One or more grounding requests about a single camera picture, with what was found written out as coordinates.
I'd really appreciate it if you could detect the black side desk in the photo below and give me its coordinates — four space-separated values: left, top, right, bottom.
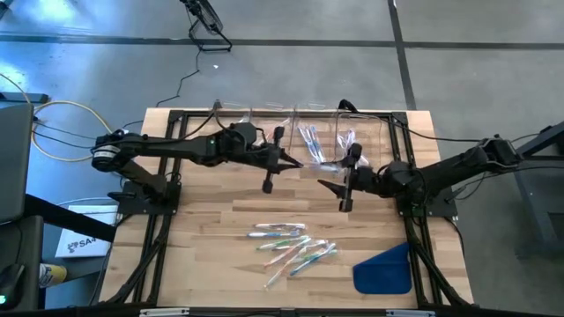
0 193 118 312

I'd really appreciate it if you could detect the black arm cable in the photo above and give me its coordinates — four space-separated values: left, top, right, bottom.
510 131 545 146
175 105 233 143

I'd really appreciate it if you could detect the yellow labelled can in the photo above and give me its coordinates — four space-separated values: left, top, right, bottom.
39 262 68 288

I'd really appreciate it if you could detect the black floor power cable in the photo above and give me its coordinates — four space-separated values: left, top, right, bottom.
153 48 202 109

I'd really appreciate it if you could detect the black metal side stand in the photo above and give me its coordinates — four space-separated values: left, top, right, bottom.
497 121 564 261

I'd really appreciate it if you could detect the yellow cable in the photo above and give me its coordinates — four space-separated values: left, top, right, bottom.
0 72 118 162

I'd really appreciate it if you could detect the blue cloth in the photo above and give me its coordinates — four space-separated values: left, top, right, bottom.
352 240 413 295

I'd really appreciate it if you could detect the black computer mouse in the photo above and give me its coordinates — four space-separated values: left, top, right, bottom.
0 262 26 309

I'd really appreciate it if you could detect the black cable across frame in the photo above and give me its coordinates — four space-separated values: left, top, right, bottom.
337 99 481 144

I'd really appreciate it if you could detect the grey laptop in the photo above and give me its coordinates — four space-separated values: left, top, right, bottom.
0 103 35 224

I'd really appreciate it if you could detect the white mounting bracket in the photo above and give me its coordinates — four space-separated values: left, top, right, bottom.
139 307 190 317
386 309 435 317

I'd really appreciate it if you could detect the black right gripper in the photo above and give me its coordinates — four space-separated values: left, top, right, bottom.
317 144 375 213

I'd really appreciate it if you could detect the black flat bar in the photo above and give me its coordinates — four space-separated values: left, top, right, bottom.
0 91 49 105

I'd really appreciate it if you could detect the white printed box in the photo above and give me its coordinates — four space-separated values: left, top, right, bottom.
55 204 119 259

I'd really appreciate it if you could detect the clear plastic bin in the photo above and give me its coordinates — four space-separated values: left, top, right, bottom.
244 101 295 168
288 103 339 171
334 105 384 175
195 100 253 171

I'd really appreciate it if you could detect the black aluminium table frame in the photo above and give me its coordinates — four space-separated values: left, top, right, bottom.
99 107 475 309

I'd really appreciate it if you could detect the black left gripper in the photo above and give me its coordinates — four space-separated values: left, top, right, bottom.
255 126 305 195

